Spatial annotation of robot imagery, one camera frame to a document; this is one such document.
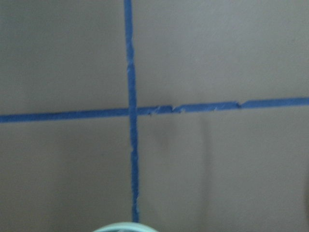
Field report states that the mint green bowl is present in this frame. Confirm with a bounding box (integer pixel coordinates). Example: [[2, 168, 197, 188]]
[[95, 222, 157, 232]]

